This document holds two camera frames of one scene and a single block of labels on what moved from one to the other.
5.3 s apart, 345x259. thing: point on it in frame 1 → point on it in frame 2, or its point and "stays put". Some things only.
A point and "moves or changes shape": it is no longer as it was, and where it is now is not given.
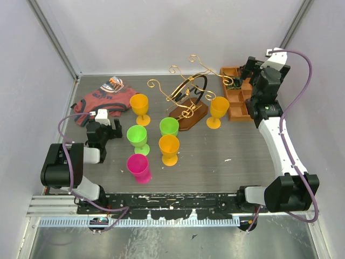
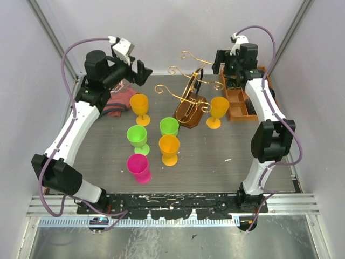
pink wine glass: x=138 y=166 stays put
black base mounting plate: x=168 y=205 stays put
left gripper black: x=115 y=133 → x=140 y=77
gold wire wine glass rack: x=184 y=101 moves or changes shape
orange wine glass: x=139 y=103 stays put
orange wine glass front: x=169 y=144 stays put
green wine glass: x=137 y=136 stays put
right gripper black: x=253 y=65 → x=222 y=56
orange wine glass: x=219 y=107 stays put
